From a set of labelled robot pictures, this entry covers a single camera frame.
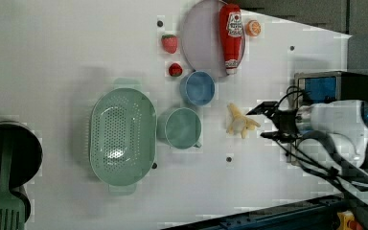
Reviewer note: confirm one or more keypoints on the orange slice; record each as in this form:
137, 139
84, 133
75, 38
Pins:
253, 28

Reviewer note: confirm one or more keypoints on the black toaster oven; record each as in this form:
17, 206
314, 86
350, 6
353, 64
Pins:
335, 87

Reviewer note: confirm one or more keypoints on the grey round plate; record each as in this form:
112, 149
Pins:
200, 38

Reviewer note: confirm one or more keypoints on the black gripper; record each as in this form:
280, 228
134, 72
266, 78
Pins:
284, 121

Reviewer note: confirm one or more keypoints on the green spatula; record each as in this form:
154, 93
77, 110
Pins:
12, 208

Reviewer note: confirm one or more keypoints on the pale red strawberry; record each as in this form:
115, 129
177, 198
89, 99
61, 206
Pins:
169, 43

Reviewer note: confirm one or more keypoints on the green colander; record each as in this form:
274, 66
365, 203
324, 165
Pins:
122, 144

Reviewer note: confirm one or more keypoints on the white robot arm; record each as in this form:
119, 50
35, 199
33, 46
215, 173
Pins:
327, 140

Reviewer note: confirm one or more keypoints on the dark red strawberry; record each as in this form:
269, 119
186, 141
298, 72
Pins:
175, 70

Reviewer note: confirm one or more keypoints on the green mug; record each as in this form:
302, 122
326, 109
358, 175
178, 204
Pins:
179, 128

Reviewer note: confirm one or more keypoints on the blue cup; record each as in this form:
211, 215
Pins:
198, 88

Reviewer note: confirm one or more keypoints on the red ketchup bottle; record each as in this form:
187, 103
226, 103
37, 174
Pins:
230, 32

